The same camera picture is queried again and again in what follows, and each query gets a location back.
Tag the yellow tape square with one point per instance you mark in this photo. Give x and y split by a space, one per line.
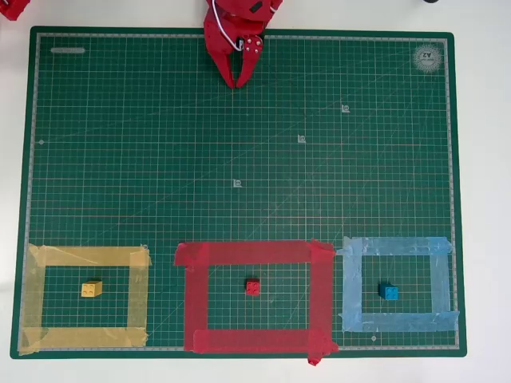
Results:
88 255

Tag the blue toy brick cube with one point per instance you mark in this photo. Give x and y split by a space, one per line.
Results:
388 292

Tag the red tape square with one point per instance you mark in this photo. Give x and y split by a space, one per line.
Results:
255 251

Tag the yellow toy brick cube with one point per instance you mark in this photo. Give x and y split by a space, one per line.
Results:
91 289

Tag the green cutting mat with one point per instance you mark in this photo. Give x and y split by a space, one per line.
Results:
159 159

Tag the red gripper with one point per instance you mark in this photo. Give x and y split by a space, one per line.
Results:
219 43

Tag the red toy brick cube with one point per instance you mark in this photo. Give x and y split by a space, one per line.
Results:
252 287

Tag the blue tape square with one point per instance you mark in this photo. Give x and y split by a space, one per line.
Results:
399 245

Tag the red leader arm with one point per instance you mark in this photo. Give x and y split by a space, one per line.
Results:
14 8

